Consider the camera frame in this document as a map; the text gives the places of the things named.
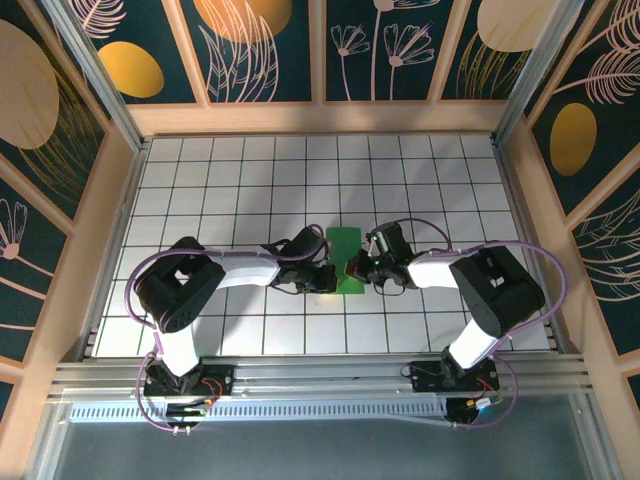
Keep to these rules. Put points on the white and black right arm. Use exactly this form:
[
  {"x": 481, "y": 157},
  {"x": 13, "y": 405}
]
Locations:
[{"x": 432, "y": 270}]

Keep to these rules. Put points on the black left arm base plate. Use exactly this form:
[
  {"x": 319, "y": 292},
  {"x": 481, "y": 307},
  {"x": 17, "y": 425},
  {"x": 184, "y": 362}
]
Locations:
[{"x": 225, "y": 375}]

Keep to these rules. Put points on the white leaf lines wall panel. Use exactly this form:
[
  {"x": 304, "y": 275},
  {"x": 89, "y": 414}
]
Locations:
[{"x": 610, "y": 280}]

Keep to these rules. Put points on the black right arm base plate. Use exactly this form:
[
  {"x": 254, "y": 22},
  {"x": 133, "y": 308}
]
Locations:
[{"x": 425, "y": 380}]

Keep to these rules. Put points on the black left controller box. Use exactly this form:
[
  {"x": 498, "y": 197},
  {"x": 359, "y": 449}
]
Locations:
[{"x": 187, "y": 411}]

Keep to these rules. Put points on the white flowers wall panel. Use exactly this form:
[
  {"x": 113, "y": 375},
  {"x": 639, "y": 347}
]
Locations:
[{"x": 360, "y": 75}]

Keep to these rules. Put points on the aluminium front frame post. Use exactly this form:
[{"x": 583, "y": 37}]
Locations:
[
  {"x": 597, "y": 440},
  {"x": 47, "y": 445}
]

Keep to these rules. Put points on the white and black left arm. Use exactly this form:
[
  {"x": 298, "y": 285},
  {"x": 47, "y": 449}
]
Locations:
[{"x": 245, "y": 270}]

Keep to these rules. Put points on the orange circle white leaves panel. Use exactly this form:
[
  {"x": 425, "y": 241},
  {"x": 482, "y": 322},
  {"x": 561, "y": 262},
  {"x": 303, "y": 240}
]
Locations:
[{"x": 240, "y": 50}]

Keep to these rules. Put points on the aluminium front frame rail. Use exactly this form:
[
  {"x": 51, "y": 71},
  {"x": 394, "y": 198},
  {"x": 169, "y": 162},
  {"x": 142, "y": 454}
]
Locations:
[{"x": 325, "y": 375}]

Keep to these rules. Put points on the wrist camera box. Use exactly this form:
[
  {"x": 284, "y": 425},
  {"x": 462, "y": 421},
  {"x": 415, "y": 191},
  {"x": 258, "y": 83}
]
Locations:
[
  {"x": 307, "y": 242},
  {"x": 390, "y": 237}
]

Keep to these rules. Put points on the aluminium frame post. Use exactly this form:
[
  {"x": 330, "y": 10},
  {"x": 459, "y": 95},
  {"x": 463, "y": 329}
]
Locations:
[
  {"x": 597, "y": 440},
  {"x": 533, "y": 70},
  {"x": 106, "y": 82},
  {"x": 47, "y": 445}
]

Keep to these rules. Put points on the beige circle gold lines panel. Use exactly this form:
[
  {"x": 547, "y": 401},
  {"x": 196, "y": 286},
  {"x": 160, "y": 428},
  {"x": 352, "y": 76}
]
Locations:
[
  {"x": 480, "y": 60},
  {"x": 30, "y": 100}
]

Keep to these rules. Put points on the single white flower wall panel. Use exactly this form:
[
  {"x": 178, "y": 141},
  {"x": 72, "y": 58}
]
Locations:
[{"x": 30, "y": 280}]

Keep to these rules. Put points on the yellow oval feather wall panel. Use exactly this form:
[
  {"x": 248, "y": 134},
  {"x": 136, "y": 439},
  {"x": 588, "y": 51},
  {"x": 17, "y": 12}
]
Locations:
[{"x": 575, "y": 140}]

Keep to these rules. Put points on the aluminium table side rail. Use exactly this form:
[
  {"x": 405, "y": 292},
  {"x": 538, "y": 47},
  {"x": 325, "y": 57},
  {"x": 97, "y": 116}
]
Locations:
[
  {"x": 531, "y": 250},
  {"x": 116, "y": 250}
]

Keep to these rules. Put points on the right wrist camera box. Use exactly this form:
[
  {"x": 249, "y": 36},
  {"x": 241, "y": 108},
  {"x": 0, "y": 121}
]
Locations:
[{"x": 390, "y": 237}]

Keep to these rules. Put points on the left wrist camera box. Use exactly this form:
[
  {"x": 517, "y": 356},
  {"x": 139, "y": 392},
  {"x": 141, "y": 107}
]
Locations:
[{"x": 307, "y": 242}]

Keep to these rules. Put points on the green cloth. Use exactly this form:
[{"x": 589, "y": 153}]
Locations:
[{"x": 345, "y": 245}]

